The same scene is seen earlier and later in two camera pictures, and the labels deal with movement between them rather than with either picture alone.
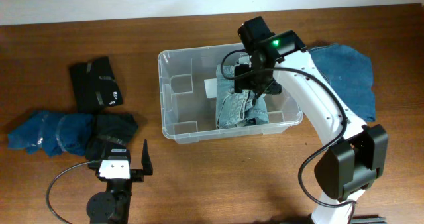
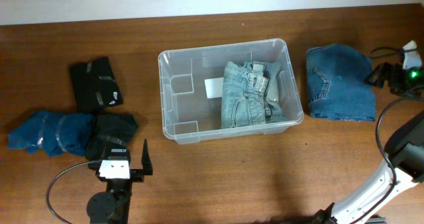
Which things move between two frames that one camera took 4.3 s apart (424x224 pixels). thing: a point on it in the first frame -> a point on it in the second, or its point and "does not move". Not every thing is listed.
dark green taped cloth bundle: x=109 y=130 does not move
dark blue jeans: x=350 y=73 does not move
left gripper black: x=137 y=175 does not move
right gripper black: x=273 y=87 -> x=394 y=69
